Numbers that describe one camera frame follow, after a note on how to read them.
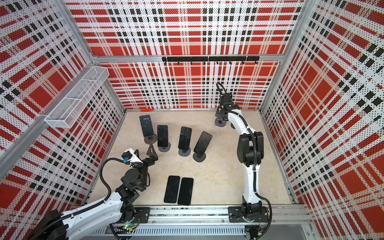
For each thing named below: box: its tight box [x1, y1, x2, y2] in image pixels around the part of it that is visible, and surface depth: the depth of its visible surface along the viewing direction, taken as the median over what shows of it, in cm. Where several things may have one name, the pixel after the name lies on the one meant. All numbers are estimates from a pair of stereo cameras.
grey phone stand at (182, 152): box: [178, 147, 191, 157], surface depth 98 cm
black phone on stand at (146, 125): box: [139, 114, 154, 137], surface depth 98 cm
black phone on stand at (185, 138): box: [178, 126, 193, 151], surface depth 93 cm
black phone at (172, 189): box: [163, 175, 181, 204], surface depth 83 cm
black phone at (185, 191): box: [177, 177, 194, 206], surface depth 84 cm
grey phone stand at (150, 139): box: [143, 133, 158, 145], surface depth 104 cm
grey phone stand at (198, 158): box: [193, 152, 206, 163], surface depth 97 cm
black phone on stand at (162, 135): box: [157, 124, 169, 147], surface depth 95 cm
